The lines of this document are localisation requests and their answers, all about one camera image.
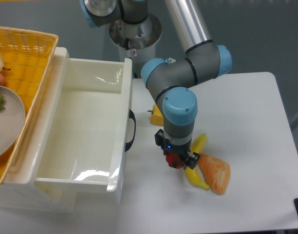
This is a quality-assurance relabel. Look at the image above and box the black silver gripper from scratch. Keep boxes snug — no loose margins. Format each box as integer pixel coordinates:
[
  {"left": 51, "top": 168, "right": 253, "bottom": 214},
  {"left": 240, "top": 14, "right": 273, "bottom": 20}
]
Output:
[{"left": 154, "top": 129, "right": 200, "bottom": 170}]

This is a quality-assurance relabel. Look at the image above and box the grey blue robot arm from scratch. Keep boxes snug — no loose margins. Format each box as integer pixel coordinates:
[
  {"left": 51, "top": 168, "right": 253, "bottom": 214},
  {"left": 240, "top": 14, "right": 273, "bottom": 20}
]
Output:
[{"left": 80, "top": 0, "right": 232, "bottom": 169}]

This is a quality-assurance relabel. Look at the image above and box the yellow bell pepper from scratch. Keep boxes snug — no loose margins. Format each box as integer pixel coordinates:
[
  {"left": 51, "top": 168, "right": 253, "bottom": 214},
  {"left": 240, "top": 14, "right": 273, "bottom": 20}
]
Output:
[{"left": 147, "top": 104, "right": 164, "bottom": 126}]

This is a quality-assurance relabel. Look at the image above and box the open white upper drawer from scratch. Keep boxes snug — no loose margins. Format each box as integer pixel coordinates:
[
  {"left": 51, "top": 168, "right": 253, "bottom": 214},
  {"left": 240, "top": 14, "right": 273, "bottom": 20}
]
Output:
[{"left": 33, "top": 57, "right": 133, "bottom": 205}]

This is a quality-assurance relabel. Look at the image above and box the white drawer cabinet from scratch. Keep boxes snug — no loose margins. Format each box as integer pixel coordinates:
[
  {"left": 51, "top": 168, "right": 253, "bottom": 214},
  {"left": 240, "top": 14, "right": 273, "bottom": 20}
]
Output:
[{"left": 0, "top": 47, "right": 77, "bottom": 213}]

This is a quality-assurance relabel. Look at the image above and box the yellow banana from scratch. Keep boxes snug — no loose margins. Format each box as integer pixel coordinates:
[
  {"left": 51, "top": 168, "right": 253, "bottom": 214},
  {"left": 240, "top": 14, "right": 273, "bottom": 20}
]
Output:
[{"left": 185, "top": 134, "right": 210, "bottom": 191}]

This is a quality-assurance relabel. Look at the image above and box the orange bread piece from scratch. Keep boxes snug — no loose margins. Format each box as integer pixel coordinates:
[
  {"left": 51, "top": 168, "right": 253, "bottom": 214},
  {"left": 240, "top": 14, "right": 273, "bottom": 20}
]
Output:
[{"left": 198, "top": 153, "right": 231, "bottom": 195}]

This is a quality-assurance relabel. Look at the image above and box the grey round plate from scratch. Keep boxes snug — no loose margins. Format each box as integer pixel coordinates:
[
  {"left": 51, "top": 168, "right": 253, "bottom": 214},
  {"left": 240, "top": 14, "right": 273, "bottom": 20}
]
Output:
[{"left": 0, "top": 86, "right": 25, "bottom": 156}]

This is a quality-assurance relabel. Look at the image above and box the yellow wicker basket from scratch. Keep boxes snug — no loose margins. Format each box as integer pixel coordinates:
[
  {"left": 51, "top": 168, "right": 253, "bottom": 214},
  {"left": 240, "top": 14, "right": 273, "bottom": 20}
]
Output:
[{"left": 0, "top": 26, "right": 58, "bottom": 184}]

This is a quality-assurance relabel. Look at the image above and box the black drawer handle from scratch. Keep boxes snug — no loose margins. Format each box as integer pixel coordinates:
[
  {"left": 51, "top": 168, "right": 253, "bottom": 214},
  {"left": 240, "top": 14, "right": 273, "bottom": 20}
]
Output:
[{"left": 125, "top": 110, "right": 136, "bottom": 152}]

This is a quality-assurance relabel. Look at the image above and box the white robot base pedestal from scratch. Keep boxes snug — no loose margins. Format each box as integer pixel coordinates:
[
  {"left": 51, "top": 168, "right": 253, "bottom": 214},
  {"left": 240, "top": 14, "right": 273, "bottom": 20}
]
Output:
[{"left": 109, "top": 13, "right": 162, "bottom": 78}]

